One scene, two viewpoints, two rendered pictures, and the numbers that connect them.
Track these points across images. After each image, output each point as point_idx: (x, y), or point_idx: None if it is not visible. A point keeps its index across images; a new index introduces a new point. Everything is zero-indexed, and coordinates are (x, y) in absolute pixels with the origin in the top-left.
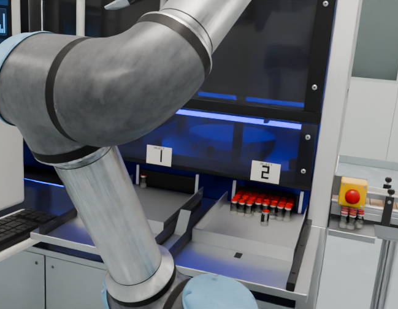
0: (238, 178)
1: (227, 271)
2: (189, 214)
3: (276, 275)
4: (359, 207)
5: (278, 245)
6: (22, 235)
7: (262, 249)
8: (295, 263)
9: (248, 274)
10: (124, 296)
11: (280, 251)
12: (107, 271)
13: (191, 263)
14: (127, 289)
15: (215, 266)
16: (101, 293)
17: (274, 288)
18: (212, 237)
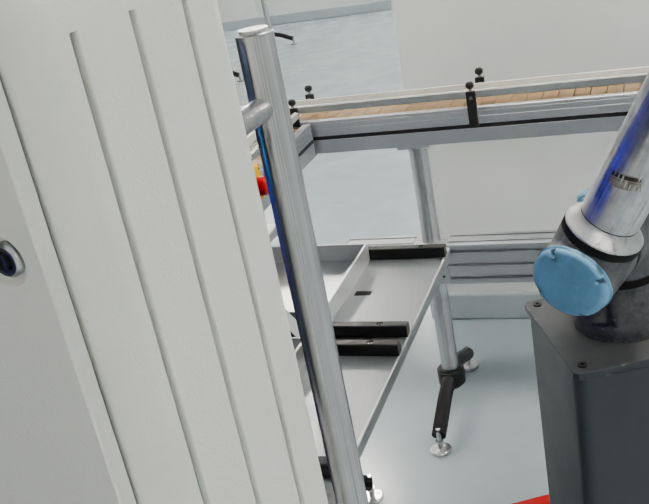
0: None
1: (415, 292)
2: (287, 311)
3: (411, 265)
4: (263, 197)
5: (360, 252)
6: None
7: (357, 271)
8: (392, 247)
9: (417, 280)
10: (642, 239)
11: (363, 256)
12: (612, 246)
13: (401, 318)
14: (639, 230)
15: (403, 302)
16: (604, 286)
17: (442, 264)
18: (334, 302)
